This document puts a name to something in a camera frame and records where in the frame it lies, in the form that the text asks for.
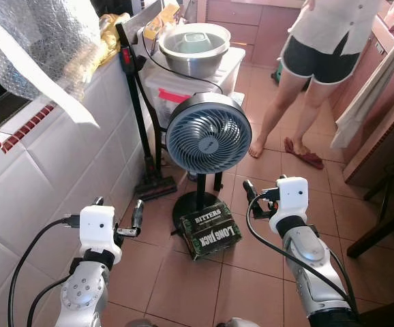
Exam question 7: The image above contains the red slipper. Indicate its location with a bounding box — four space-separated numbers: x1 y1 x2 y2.
284 137 326 170

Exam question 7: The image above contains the green printed carton box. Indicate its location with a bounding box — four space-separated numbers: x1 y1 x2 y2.
179 201 243 261

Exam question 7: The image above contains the grey round floor fan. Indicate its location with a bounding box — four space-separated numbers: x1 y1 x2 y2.
165 92 254 236

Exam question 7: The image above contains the black stick vacuum cleaner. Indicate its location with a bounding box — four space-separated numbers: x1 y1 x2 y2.
115 20 179 202

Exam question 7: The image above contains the brown wooden table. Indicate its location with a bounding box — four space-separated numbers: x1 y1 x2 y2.
343 87 394 189

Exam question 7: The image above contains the dark wooden chair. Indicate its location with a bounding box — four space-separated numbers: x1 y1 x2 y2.
346 160 394 259

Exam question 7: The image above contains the white hanging cloth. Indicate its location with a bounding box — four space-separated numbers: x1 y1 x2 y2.
330 20 394 150

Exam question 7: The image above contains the person in white shirt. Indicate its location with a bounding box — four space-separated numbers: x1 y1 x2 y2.
248 0 393 159

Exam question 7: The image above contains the white plastic storage box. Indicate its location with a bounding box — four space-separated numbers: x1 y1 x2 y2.
142 46 246 127

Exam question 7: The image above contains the large steel basin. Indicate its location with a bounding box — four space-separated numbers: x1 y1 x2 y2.
158 23 232 78

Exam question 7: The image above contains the pink kitchen cabinet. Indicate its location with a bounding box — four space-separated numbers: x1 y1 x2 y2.
197 0 308 69

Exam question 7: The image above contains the pale green bowl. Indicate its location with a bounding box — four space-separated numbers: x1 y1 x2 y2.
177 32 215 52

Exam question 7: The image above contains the yellow plastic bag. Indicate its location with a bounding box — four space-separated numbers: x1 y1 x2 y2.
97 12 132 67

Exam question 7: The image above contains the clear bubble wrap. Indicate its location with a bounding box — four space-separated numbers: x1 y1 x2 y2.
0 0 103 103

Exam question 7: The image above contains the yellow snack packet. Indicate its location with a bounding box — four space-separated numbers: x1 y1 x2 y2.
142 3 184 36

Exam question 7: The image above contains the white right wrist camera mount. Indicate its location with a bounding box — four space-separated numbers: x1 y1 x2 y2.
269 176 309 236

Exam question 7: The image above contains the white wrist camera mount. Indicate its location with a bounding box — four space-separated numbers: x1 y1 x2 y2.
79 204 123 264
269 176 309 236

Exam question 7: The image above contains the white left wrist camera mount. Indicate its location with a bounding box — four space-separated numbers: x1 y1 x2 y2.
79 204 123 264

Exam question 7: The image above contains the black left wrist camera cable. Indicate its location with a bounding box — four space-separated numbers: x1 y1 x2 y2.
7 215 82 327

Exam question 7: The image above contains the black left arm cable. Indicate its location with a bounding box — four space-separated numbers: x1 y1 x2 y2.
27 275 72 327

